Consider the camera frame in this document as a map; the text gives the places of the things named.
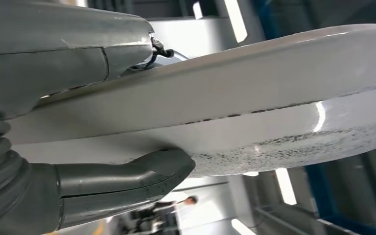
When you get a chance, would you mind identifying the blue metal shelf rack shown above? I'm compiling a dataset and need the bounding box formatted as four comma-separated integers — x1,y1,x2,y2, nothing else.
305,161,376,235

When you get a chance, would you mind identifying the ceiling light strip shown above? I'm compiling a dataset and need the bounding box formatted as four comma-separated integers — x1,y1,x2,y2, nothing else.
192,1,204,20
274,168,298,206
231,218,258,235
223,0,249,44

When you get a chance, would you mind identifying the person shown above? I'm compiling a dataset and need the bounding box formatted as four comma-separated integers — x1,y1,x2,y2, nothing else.
151,195,199,225

